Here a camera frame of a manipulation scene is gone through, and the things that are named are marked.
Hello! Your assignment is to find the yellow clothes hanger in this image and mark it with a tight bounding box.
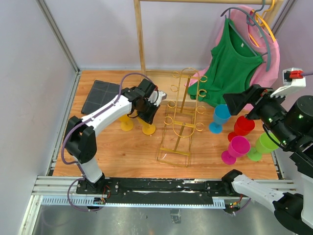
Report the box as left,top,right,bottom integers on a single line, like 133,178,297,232
249,0,276,47

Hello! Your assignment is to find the pink wine glass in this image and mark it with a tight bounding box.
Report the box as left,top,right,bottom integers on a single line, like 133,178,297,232
221,136,251,165

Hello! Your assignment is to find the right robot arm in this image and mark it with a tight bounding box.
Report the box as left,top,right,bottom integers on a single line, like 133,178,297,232
221,85,313,235

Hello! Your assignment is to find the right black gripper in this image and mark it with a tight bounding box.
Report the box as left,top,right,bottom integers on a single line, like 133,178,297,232
222,81,296,146

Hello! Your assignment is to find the gold wire glass rack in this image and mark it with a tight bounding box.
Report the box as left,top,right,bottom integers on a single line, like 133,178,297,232
156,68,207,168

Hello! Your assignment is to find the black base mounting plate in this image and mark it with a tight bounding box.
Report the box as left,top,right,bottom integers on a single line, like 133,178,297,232
76,178,240,205

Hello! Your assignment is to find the green wine glass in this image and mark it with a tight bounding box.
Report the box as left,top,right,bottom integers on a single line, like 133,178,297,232
247,133,278,162

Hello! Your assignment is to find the blue wine glass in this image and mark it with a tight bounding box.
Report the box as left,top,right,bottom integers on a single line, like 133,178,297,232
208,104,231,134

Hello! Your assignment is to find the folded dark grey cloth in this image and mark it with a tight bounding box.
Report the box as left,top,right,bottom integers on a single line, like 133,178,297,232
81,80,119,115

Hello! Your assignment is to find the aluminium frame rail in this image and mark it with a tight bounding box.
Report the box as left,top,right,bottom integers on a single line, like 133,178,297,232
36,0,81,73

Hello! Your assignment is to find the red wine glass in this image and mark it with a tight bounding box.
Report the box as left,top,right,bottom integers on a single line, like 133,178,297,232
227,116,255,142

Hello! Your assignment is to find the green tank top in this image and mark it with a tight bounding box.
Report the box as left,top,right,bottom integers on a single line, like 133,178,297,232
188,18,263,107

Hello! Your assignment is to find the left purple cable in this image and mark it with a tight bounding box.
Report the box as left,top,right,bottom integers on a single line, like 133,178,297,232
61,72,157,212

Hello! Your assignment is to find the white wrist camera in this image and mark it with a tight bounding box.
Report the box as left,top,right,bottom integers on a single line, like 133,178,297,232
270,68,306,98
148,90,167,106

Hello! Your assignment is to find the wooden clothes rack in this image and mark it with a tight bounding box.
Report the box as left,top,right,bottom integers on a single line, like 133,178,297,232
134,0,284,89

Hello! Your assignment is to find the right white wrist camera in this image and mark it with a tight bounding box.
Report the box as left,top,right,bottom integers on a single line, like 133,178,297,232
270,68,306,98

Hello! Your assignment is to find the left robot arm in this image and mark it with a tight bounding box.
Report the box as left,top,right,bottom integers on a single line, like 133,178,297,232
61,79,167,194

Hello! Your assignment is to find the yellow wine glass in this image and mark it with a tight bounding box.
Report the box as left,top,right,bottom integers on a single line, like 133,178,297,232
118,115,134,132
137,117,156,135

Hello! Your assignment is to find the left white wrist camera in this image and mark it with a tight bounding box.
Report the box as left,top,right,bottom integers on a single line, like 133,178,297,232
148,90,167,106

